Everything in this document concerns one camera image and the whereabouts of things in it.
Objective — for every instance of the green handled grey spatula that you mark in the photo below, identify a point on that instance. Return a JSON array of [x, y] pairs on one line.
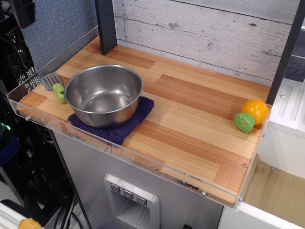
[[52, 82]]

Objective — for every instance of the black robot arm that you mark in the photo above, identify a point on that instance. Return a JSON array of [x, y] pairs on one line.
[[25, 12]]

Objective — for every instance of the stainless steel pot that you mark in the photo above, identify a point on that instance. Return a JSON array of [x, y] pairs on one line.
[[104, 96]]

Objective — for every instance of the purple cloth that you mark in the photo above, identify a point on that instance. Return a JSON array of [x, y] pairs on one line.
[[118, 134]]

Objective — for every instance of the silver toy fridge cabinet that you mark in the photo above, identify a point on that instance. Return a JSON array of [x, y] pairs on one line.
[[87, 167]]

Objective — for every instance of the green toy pepper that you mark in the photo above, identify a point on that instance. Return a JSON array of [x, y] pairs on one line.
[[244, 121]]

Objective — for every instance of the grey dispenser panel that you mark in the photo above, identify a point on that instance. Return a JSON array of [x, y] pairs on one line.
[[132, 206]]

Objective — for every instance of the orange toy pepper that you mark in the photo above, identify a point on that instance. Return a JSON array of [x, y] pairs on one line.
[[257, 109]]

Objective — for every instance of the blue fabric panel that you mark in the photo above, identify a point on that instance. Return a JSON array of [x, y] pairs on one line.
[[61, 29]]

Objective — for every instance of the black plastic crate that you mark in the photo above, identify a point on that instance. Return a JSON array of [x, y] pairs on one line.
[[16, 64]]

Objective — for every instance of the white toy sink unit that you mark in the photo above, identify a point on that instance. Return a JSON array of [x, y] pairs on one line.
[[275, 189]]

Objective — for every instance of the dark grey left post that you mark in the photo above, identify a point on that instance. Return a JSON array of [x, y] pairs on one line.
[[106, 25]]

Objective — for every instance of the dark grey post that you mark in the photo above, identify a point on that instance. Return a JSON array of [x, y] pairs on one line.
[[284, 61], [106, 25]]

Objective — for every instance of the clear acrylic guard rail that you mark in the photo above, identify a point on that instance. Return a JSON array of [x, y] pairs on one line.
[[189, 136]]

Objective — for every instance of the dark grey right post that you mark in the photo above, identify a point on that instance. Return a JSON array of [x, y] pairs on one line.
[[284, 61]]

